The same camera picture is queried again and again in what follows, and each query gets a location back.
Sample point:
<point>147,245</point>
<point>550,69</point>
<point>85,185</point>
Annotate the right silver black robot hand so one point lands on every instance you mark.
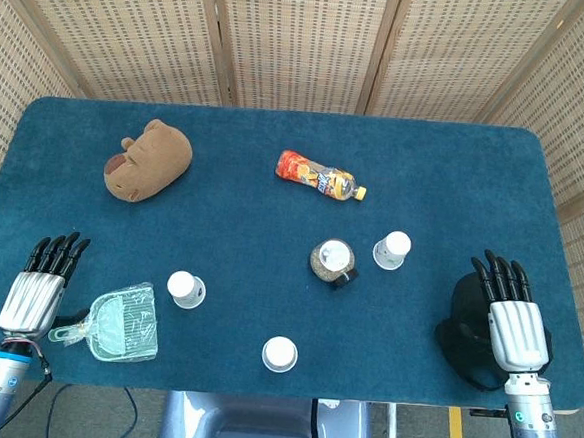
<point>517,335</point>

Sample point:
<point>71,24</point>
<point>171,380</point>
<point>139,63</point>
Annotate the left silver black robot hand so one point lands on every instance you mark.
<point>28,301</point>

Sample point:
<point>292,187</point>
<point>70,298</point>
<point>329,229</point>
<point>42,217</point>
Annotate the white paper cup green flower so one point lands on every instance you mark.
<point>392,248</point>

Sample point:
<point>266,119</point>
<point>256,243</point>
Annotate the white paper cup fern print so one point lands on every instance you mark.
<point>185,288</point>

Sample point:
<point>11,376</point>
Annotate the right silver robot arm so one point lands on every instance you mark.
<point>532,436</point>

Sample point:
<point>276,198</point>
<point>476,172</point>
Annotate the white paper cup text print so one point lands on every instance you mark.
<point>279,353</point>

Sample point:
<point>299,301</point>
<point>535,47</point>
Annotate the black baseball cap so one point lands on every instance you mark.
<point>458,353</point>

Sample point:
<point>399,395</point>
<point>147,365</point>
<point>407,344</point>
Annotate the green dustpan in plastic wrap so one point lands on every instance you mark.
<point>124,322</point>

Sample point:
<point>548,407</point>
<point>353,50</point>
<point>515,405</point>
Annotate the brown capybara plush toy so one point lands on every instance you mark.
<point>150,161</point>

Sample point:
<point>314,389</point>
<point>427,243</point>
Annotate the round glass jar black lid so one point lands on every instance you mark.
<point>331,259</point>

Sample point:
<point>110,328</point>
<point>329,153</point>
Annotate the blue carpet table cover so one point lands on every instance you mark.
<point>251,226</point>

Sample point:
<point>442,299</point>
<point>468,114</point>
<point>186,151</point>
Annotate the orange drink plastic bottle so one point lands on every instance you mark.
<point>315,175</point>

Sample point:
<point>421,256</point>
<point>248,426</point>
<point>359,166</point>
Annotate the grey blue robot torso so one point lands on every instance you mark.
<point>257,427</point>

